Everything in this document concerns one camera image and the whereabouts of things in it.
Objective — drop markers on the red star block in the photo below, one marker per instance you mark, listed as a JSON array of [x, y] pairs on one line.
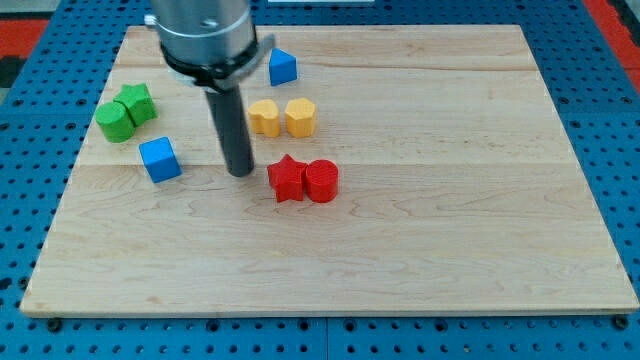
[[287, 178]]

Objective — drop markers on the light wooden board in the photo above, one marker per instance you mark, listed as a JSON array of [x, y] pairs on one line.
[[459, 193]]

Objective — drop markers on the yellow heart block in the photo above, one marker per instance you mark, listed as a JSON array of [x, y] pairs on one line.
[[264, 118]]

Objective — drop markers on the red cylinder block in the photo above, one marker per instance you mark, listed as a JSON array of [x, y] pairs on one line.
[[322, 177]]

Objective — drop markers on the green cylinder block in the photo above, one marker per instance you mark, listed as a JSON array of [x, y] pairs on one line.
[[114, 122]]

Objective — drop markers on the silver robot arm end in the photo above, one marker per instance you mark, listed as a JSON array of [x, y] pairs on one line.
[[209, 43]]

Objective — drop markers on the green star block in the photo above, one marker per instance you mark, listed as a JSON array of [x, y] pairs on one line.
[[138, 102]]

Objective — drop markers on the yellow hexagon block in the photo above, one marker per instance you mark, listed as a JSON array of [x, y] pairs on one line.
[[300, 115]]

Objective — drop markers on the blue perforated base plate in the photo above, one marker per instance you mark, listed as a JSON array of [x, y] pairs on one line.
[[45, 115]]

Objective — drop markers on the blue cube block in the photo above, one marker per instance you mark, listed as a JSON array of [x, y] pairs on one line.
[[159, 159]]

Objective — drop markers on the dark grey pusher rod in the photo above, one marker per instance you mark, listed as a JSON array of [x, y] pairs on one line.
[[228, 116]]

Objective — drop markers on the blue triangle block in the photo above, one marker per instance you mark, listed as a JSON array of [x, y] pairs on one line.
[[282, 67]]

